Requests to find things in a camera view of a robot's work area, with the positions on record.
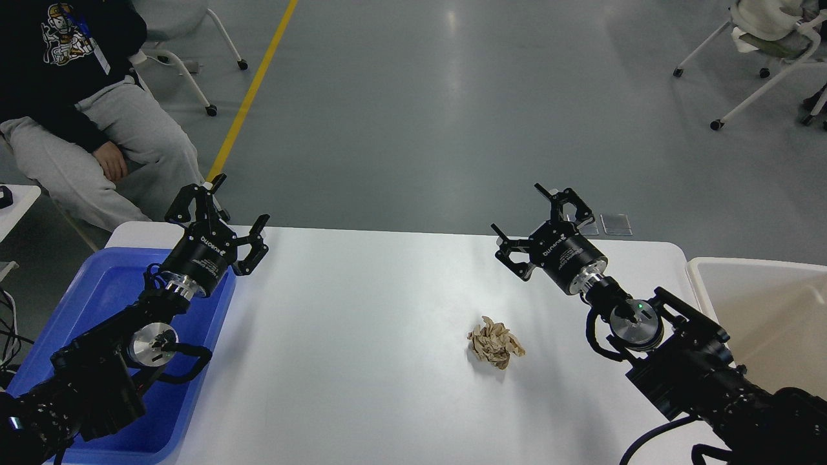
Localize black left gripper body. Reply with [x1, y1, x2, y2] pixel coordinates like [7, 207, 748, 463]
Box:
[160, 223, 237, 298]

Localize blue plastic bin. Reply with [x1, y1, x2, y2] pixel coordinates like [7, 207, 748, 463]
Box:
[8, 247, 236, 464]

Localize left metal floor plate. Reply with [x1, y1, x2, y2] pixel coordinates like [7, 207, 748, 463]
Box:
[577, 218, 600, 236]

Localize white chair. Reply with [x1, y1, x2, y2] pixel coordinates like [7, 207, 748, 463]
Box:
[129, 0, 249, 118]
[673, 1, 826, 130]

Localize white plastic bin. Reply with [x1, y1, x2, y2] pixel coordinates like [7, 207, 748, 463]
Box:
[687, 257, 826, 397]

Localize cables at left edge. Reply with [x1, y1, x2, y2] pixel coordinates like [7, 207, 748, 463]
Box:
[0, 284, 33, 388]

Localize white chair left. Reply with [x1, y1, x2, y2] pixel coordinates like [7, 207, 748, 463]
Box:
[129, 0, 249, 118]

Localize white side table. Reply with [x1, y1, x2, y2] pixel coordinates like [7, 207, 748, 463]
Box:
[1, 183, 41, 242]

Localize seated person in black hoodie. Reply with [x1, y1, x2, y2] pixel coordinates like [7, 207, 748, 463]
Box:
[2, 1, 204, 231]

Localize black object on side table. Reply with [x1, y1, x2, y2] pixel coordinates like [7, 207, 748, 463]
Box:
[0, 185, 14, 209]

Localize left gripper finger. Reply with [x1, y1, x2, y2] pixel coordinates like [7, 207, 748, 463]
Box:
[227, 214, 271, 276]
[163, 173, 228, 225]

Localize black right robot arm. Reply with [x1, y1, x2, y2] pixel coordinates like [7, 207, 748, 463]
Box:
[496, 183, 826, 464]

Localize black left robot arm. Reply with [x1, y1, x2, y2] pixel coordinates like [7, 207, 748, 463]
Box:
[2, 173, 269, 464]

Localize metal floor plate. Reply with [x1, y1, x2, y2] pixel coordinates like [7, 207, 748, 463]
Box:
[577, 218, 600, 236]
[600, 214, 633, 236]

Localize brown paper ball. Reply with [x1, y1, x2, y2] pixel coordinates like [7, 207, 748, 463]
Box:
[466, 315, 527, 371]

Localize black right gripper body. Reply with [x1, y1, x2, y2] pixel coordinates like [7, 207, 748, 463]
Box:
[529, 223, 608, 295]

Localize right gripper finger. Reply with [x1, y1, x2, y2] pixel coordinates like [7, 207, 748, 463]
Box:
[490, 223, 538, 282]
[534, 183, 596, 229]

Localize white chair right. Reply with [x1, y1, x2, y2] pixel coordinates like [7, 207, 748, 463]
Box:
[673, 1, 826, 130]

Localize right metal floor plate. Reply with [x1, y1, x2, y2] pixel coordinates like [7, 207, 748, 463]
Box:
[600, 214, 633, 236]

